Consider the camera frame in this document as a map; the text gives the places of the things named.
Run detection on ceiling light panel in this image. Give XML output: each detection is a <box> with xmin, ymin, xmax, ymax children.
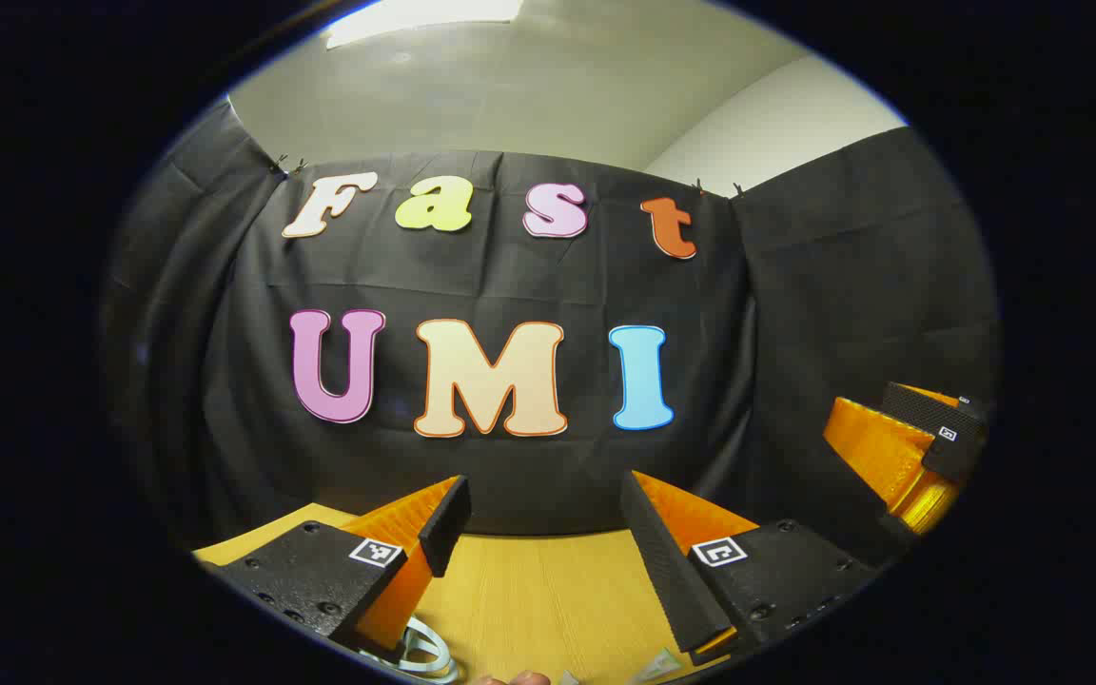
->
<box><xmin>324</xmin><ymin>0</ymin><xmax>525</xmax><ymax>50</ymax></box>

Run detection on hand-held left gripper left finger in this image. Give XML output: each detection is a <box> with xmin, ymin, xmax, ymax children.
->
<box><xmin>194</xmin><ymin>474</ymin><xmax>473</xmax><ymax>659</ymax></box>

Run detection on light blue suitcase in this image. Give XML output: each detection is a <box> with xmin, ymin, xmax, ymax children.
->
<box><xmin>358</xmin><ymin>616</ymin><xmax>461</xmax><ymax>684</ymax></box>

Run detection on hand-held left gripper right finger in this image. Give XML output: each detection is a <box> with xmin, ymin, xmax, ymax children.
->
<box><xmin>619</xmin><ymin>469</ymin><xmax>882</xmax><ymax>667</ymax></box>

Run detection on green and white tube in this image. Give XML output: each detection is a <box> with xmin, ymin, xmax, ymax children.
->
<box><xmin>629</xmin><ymin>647</ymin><xmax>684</xmax><ymax>684</ymax></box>

